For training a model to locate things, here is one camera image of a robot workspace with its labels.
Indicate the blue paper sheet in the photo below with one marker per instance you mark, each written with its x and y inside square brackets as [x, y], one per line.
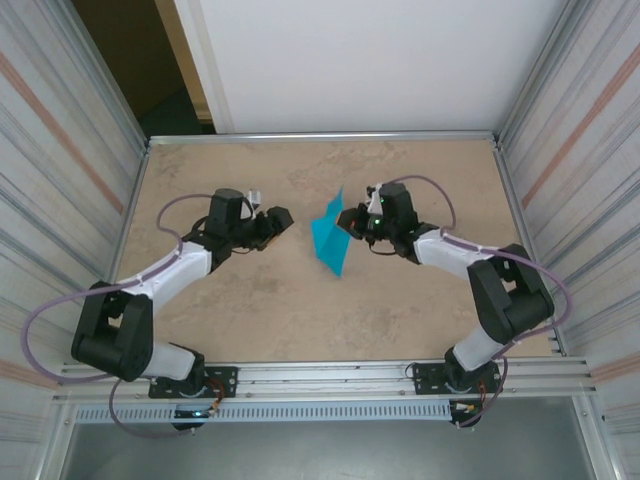
[330, 242]

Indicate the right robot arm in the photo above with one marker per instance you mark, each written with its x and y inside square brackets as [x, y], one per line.
[515, 300]

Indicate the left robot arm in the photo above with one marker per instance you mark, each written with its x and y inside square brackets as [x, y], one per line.
[115, 330]

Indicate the small control board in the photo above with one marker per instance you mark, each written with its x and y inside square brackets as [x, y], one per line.
[192, 413]

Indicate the brown wooden door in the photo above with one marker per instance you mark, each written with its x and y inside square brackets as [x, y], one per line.
[120, 50]

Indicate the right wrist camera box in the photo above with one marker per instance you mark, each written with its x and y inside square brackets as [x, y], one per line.
[374, 202]

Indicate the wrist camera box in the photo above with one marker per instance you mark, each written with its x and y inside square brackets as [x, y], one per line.
[255, 197]
[374, 202]

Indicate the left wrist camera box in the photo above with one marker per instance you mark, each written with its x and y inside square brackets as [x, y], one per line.
[255, 197]

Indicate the aluminium rear frame bar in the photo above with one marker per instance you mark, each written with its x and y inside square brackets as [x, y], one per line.
[325, 138]

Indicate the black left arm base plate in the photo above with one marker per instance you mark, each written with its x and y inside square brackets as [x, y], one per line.
[225, 380]

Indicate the aluminium mounting rail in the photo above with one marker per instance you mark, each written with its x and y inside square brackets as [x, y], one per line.
[325, 380]

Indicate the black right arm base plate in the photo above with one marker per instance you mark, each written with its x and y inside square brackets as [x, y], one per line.
[425, 377]

